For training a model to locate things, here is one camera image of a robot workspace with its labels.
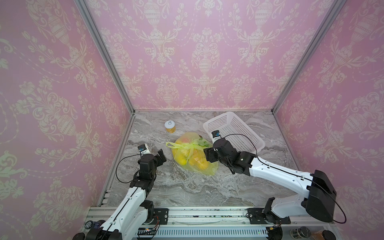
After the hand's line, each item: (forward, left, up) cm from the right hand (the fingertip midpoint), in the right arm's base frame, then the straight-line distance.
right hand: (210, 148), depth 79 cm
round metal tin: (-37, -35, -8) cm, 52 cm away
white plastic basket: (+27, -19, -16) cm, 37 cm away
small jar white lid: (+28, +25, -11) cm, 40 cm away
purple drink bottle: (-32, +48, +5) cm, 58 cm away
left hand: (+2, +30, -6) cm, 31 cm away
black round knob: (-39, -45, -8) cm, 60 cm away
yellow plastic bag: (+3, +12, -8) cm, 15 cm away
